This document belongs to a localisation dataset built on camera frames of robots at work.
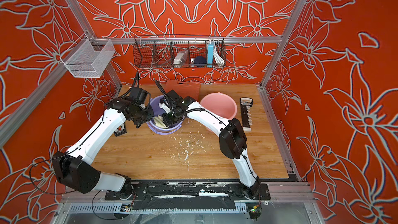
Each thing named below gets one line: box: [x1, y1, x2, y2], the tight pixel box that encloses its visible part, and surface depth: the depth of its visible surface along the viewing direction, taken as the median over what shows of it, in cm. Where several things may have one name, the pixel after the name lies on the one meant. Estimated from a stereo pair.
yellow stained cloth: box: [153, 114, 169, 129], surface depth 80 cm
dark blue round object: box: [193, 56, 207, 68], surface depth 97 cm
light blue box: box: [207, 42, 215, 64], surface depth 90 cm
